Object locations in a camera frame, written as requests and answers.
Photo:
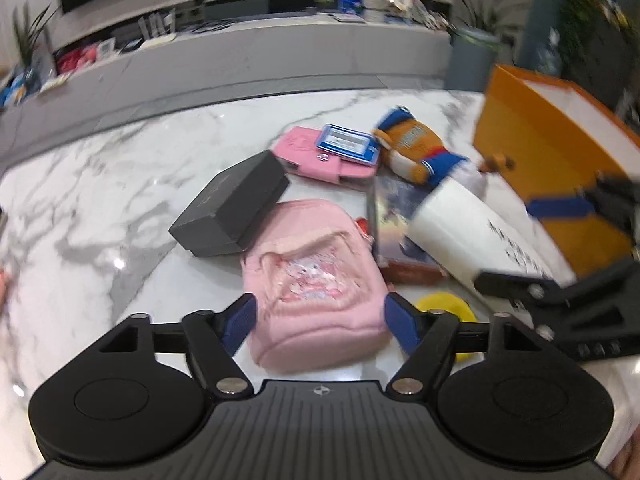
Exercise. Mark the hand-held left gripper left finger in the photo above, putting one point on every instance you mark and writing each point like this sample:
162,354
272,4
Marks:
240,321

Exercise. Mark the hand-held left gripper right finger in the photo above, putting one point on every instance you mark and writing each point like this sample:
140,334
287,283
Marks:
402,325

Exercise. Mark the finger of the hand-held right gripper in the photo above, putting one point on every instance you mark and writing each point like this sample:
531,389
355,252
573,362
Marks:
505,284
555,207

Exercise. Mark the white tall cup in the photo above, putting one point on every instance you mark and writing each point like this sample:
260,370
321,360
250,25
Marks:
460,230

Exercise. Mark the pink fabric pouch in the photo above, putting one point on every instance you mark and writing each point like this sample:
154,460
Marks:
320,310

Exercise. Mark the orange cardboard box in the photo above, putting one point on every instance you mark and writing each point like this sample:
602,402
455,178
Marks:
525,125

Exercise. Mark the blue picture-printed box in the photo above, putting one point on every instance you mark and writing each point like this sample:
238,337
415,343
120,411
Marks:
392,210

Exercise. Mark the yellow round object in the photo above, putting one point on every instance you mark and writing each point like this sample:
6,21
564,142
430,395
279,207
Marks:
445,305

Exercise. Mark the black rectangular box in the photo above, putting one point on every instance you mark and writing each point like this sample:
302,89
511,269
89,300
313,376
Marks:
225,210

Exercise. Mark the orange plush bear toy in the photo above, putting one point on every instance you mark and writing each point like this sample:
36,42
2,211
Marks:
415,147

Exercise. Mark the grey round trash bin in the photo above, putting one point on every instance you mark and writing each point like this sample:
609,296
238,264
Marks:
467,65

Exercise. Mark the pink wallet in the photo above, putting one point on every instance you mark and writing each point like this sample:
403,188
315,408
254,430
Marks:
300,152

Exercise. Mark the blue card holder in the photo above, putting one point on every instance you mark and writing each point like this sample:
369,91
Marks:
345,142

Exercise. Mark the tall-leaved green plant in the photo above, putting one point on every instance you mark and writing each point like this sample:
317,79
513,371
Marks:
480,10

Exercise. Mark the white router with antennas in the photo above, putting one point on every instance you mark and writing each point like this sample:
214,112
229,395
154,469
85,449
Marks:
155,27

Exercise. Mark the red gift box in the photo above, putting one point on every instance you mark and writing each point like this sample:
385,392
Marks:
75,57

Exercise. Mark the green potted plant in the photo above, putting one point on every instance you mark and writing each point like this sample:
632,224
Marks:
30,35

